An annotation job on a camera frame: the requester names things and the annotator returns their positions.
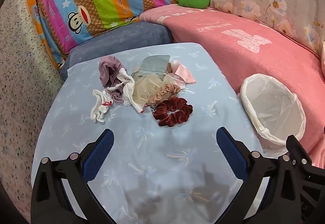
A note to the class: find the mauve cloth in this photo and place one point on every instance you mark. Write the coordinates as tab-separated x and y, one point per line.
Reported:
108	71

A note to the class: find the white bag lined trash bin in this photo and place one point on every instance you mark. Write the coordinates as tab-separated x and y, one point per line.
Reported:
273	112

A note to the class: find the pink cloth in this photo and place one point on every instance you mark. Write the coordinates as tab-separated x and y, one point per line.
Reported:
185	74

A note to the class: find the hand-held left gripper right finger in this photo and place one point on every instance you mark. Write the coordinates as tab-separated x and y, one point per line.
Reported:
229	153

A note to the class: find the white sock red stitching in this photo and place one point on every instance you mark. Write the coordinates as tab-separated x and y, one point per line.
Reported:
100	104
128	92

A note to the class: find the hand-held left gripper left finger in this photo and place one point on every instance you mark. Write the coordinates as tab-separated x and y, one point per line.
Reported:
99	153

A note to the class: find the dark red velvet scrunchie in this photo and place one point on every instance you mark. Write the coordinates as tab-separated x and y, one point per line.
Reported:
175	115

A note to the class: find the pink blanket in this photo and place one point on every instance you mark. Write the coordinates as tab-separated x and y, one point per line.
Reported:
228	49

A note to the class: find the pink satin scrunchie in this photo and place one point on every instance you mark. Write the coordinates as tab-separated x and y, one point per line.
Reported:
165	90

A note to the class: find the blue-grey cushion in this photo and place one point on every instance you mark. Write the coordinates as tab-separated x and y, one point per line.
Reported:
121	36

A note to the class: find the grey fabric pouch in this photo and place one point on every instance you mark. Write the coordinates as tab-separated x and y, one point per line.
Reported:
155	66

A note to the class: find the sheer beige organza bag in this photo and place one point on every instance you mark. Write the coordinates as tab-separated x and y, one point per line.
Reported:
144	88

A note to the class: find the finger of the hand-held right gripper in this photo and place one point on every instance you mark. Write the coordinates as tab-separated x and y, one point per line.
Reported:
297	148

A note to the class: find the light blue palm print tablecloth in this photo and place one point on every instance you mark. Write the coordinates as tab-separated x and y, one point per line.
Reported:
142	142

